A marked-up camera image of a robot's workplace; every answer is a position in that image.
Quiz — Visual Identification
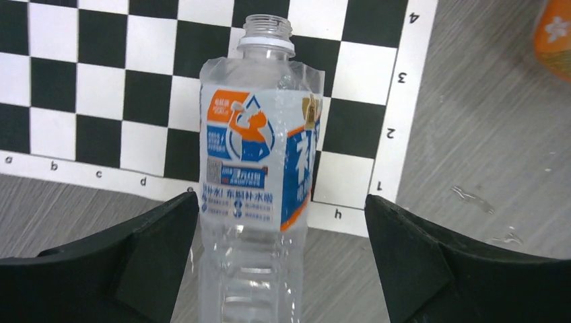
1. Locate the orange crushed plastic bottle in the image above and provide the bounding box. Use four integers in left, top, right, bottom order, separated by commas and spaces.
533, 0, 570, 83

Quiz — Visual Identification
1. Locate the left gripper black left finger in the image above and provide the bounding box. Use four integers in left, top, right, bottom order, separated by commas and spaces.
1, 192, 199, 322

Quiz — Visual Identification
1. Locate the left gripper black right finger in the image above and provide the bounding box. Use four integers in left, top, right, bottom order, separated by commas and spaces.
364, 194, 570, 322

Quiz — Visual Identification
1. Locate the clear bottle blue label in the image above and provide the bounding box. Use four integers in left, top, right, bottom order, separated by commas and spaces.
199, 14, 325, 322

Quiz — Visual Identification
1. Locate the black white chessboard mat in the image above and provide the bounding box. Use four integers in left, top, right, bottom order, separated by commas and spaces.
1, 1, 438, 236

